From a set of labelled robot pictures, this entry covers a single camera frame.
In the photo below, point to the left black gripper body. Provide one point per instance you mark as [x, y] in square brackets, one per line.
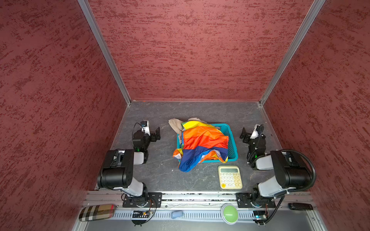
[154, 136]

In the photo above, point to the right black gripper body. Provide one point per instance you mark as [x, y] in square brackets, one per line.
[247, 136]

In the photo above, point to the teal plastic basket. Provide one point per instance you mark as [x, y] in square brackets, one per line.
[232, 149]

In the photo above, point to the rainbow striped shorts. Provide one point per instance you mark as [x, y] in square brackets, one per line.
[201, 142]

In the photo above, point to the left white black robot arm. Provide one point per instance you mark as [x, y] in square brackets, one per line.
[118, 167]

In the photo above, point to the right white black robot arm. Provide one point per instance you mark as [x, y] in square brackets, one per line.
[293, 171]

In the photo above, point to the beige shorts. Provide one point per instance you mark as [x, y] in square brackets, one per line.
[177, 126]

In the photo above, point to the cream yellow calculator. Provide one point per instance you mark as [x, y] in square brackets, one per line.
[230, 178]

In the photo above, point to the green round push button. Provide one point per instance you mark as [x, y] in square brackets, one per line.
[229, 214]

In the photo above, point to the right small circuit board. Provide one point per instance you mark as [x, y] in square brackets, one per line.
[260, 217]

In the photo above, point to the small circuit board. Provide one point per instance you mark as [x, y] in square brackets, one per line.
[260, 217]
[140, 217]

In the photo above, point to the black remote device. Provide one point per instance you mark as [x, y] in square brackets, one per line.
[300, 206]

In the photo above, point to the left small circuit board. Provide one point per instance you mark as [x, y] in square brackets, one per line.
[140, 217]

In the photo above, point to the small blue grey eraser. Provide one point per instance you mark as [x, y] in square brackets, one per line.
[177, 214]

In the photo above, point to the plaid glasses case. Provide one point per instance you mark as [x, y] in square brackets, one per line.
[98, 212]

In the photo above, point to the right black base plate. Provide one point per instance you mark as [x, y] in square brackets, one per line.
[244, 199]

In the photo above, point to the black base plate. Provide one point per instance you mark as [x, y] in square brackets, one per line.
[156, 199]
[244, 199]

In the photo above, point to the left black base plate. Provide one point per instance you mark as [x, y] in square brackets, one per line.
[156, 199]

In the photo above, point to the aluminium front rail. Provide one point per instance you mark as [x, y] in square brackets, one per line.
[202, 212]

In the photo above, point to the left aluminium corner post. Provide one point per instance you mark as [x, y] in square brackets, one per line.
[87, 11]

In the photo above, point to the aluminium corner post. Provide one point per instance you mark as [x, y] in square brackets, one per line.
[301, 33]
[87, 11]

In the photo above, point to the right aluminium corner post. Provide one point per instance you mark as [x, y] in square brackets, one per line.
[301, 33]

